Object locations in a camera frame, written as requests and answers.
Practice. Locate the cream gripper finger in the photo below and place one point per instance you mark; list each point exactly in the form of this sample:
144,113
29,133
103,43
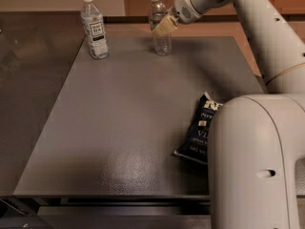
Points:
167,25

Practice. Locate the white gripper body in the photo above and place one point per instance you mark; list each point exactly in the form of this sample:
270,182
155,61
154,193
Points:
181,8

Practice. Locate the clear plastic water bottle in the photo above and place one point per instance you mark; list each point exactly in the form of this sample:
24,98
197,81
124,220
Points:
162,45

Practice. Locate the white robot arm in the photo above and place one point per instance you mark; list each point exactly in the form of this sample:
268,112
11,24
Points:
255,140

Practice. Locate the labelled water bottle white cap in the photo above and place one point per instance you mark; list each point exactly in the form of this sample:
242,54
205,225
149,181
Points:
93,23

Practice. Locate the blue vinegar chip bag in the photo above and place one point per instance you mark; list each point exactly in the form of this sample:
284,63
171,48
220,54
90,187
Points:
195,147

